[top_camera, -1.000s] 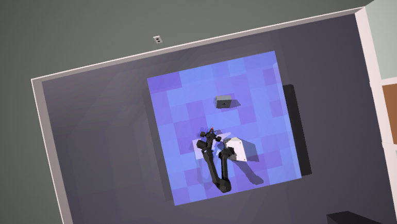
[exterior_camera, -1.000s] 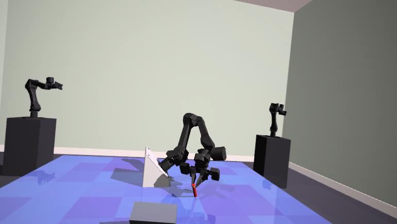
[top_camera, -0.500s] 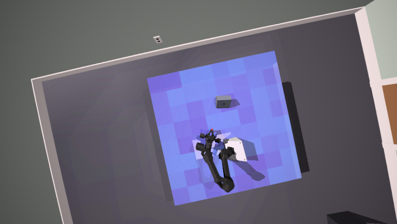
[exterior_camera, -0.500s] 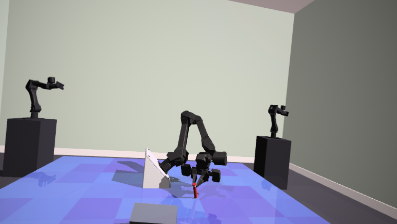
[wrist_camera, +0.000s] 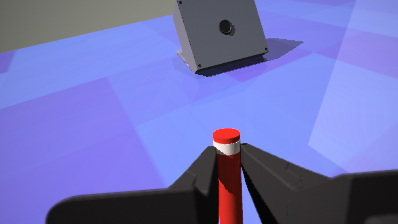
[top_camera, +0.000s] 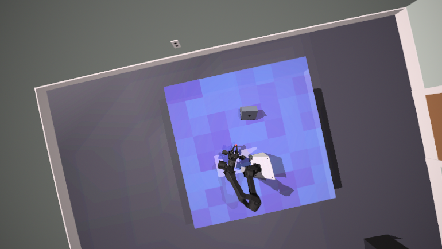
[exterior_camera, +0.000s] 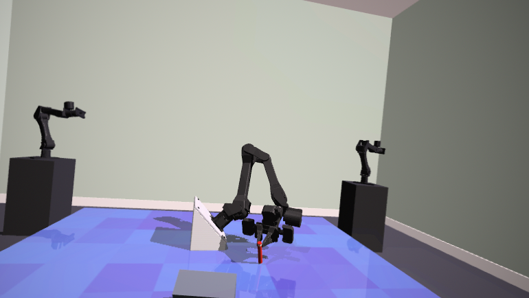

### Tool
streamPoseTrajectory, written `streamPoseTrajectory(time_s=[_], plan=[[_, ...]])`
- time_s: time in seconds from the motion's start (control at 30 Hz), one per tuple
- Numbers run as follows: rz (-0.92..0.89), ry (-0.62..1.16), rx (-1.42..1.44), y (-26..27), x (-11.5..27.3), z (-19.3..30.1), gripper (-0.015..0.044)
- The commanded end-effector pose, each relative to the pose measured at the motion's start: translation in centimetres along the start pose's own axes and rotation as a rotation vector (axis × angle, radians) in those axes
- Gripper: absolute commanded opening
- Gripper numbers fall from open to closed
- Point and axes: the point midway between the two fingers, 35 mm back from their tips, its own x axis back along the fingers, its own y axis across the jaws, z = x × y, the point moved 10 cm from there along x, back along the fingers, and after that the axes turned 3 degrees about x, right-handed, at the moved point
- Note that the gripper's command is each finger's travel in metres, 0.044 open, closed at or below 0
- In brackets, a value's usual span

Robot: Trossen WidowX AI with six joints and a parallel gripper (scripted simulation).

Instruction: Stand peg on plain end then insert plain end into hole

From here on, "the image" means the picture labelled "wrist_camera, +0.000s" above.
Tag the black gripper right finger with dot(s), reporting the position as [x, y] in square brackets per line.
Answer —
[285, 193]

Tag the red peg with white band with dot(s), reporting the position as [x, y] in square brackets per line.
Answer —
[227, 143]

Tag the light grey square panel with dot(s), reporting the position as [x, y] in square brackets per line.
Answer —
[215, 33]

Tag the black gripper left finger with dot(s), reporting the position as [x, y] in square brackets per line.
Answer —
[192, 199]

